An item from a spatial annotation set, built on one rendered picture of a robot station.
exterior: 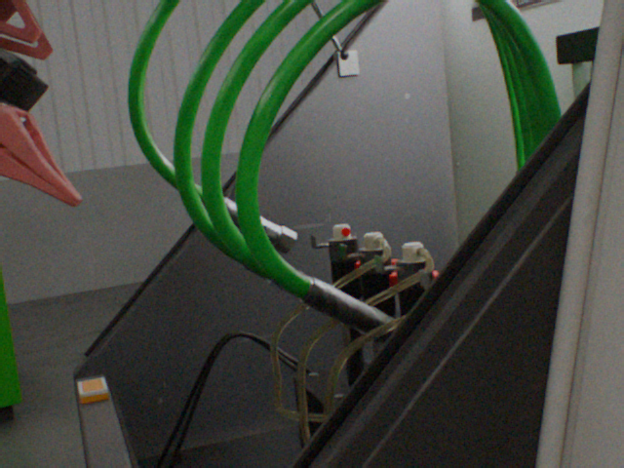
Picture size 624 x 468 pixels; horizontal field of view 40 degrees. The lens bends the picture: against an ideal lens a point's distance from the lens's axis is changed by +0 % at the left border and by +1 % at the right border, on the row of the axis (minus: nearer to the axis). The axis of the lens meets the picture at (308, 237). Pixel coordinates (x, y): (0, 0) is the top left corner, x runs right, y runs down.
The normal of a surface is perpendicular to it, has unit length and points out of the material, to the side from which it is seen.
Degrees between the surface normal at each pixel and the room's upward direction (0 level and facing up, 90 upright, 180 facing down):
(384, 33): 90
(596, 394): 76
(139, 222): 90
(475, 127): 90
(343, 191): 90
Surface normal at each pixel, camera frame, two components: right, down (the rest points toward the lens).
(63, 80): 0.38, 0.09
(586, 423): -0.95, -0.10
